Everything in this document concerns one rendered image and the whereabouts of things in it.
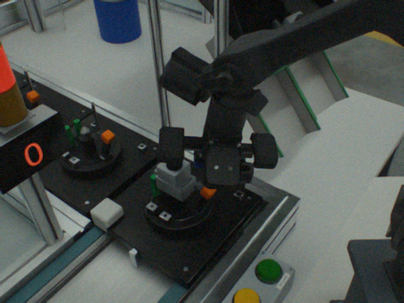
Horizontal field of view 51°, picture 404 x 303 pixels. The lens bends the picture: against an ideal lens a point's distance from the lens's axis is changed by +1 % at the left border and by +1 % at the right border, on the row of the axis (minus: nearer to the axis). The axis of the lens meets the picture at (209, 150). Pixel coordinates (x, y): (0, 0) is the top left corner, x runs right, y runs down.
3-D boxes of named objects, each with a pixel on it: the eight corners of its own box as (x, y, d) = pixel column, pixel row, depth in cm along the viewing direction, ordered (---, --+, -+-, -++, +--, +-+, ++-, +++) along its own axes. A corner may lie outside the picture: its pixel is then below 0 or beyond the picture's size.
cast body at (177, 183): (197, 188, 79) (196, 161, 75) (182, 202, 77) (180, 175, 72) (163, 170, 83) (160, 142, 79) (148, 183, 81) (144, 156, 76)
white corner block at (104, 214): (126, 219, 84) (123, 206, 81) (108, 235, 81) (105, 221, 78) (110, 209, 86) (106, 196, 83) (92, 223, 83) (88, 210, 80)
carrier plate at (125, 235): (262, 202, 86) (262, 196, 85) (188, 290, 72) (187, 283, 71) (173, 156, 97) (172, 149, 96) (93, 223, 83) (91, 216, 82)
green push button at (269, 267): (284, 272, 74) (285, 266, 73) (272, 289, 72) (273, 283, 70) (264, 261, 76) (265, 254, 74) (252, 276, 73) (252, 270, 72)
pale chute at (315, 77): (336, 101, 105) (349, 96, 101) (302, 125, 99) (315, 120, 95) (281, 1, 103) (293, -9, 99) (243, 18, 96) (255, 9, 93)
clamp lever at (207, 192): (206, 208, 79) (217, 189, 73) (199, 215, 78) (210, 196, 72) (192, 196, 80) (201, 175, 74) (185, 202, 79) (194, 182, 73)
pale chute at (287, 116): (307, 133, 97) (321, 129, 93) (269, 161, 90) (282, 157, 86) (247, 24, 94) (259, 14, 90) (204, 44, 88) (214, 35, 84)
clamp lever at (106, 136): (112, 155, 91) (115, 135, 85) (105, 160, 90) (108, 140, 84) (100, 144, 92) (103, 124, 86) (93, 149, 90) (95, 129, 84)
